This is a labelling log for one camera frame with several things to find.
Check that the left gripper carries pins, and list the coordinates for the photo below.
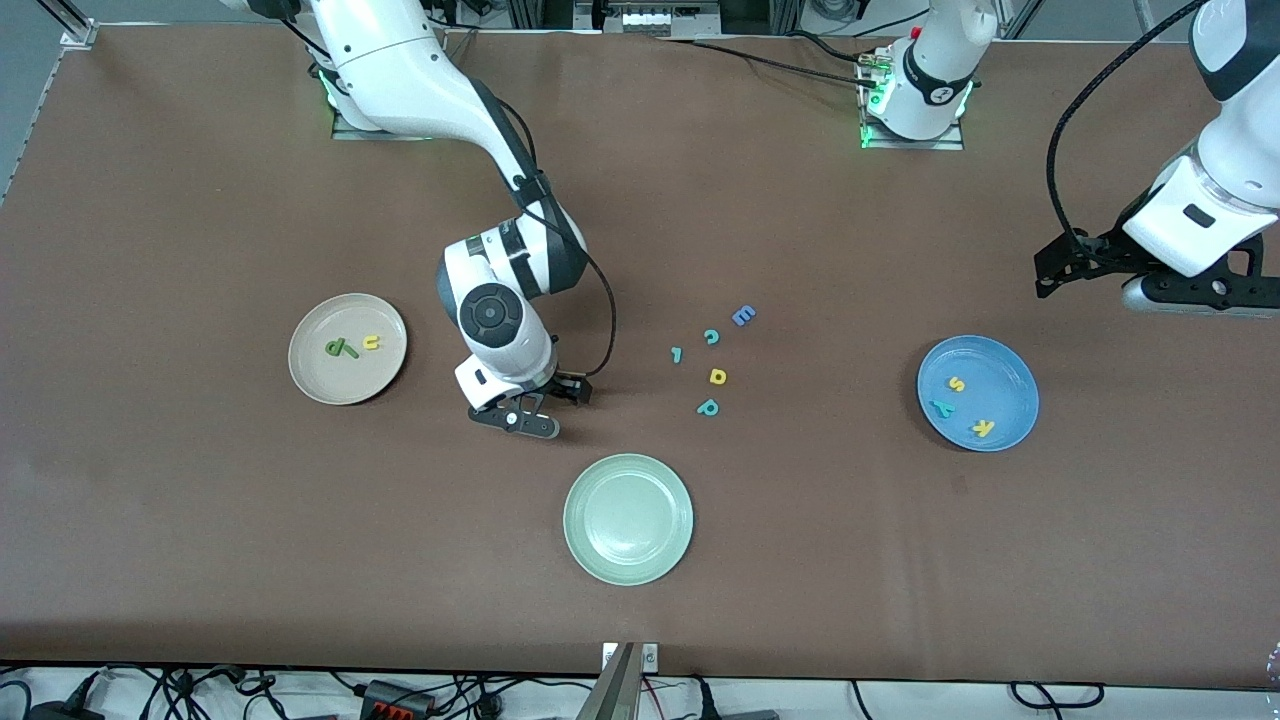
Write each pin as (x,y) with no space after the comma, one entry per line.
(1101,251)

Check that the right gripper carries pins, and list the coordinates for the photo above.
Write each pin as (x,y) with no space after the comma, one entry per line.
(562,384)

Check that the yellow letter k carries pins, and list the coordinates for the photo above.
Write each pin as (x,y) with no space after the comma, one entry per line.
(984,428)

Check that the teal letter y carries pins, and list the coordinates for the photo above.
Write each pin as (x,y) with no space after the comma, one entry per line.
(942,408)

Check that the green letter p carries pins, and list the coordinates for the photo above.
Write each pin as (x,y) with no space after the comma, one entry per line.
(333,348)

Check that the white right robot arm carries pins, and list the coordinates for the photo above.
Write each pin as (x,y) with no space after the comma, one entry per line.
(400,60)

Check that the teal letter q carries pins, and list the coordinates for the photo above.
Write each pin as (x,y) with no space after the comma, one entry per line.
(701,410)

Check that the pale green round plate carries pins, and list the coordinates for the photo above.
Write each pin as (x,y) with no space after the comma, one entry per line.
(628,519)

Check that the yellow letter a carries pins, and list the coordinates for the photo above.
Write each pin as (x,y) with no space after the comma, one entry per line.
(712,377)

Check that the blue round plate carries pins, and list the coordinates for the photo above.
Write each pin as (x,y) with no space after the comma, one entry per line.
(1000,380)

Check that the blue letter E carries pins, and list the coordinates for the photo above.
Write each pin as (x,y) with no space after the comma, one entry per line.
(741,316)

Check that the beige brown round plate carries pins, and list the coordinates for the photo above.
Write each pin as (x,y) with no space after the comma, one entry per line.
(347,380)

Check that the black power plug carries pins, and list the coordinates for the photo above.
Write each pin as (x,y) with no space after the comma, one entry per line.
(707,705)

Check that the black orange power strip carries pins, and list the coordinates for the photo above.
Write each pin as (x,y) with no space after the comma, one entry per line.
(395,700)

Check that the black power adapter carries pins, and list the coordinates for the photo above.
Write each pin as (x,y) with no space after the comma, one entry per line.
(65,712)

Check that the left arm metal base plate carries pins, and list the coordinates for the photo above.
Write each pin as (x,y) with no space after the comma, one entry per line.
(955,143)

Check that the gray metal post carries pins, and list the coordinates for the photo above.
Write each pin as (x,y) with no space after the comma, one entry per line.
(615,695)

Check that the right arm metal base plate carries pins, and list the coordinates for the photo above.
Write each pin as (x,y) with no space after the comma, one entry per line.
(345,133)

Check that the aluminium frame with connector box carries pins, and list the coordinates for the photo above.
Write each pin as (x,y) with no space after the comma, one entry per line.
(665,18)

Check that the aluminium corner bracket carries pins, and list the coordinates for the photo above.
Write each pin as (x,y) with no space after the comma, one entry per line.
(78,35)

